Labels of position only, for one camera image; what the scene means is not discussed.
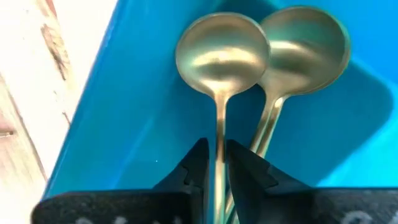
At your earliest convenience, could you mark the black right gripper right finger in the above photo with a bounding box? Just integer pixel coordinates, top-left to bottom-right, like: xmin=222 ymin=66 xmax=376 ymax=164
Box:
xmin=226 ymin=139 xmax=398 ymax=224

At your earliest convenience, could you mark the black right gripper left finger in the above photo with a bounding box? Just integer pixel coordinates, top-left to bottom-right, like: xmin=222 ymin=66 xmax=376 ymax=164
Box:
xmin=30 ymin=138 xmax=210 ymax=224

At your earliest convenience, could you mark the gold spoon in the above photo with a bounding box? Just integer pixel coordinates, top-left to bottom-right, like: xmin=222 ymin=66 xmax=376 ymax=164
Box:
xmin=225 ymin=5 xmax=352 ymax=224
xmin=175 ymin=12 xmax=271 ymax=224

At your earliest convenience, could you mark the teal plastic bin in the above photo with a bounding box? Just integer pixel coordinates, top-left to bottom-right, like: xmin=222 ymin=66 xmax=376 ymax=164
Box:
xmin=42 ymin=0 xmax=398 ymax=200

